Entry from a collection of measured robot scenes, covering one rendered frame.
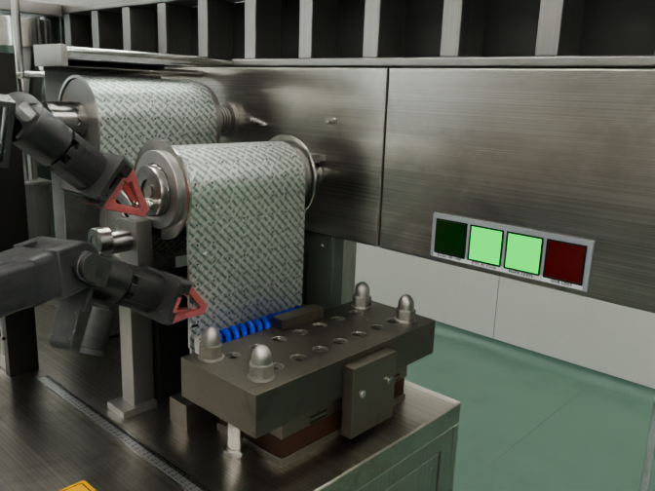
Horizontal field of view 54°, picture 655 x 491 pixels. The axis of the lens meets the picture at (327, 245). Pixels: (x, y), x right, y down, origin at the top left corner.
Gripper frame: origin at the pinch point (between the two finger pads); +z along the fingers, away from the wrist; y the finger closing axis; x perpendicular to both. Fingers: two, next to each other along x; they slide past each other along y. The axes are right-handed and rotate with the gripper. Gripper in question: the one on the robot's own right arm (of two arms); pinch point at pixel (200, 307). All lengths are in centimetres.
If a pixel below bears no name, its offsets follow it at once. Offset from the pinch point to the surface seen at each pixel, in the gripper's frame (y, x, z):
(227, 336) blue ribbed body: 3.5, -2.7, 4.1
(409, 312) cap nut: 18.0, 10.5, 27.0
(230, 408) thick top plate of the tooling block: 15.0, -10.3, -1.9
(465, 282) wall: -103, 52, 269
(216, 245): 0.2, 9.6, -1.5
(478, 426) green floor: -43, -17, 208
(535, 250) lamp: 37.7, 23.7, 21.0
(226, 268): 0.2, 6.8, 1.9
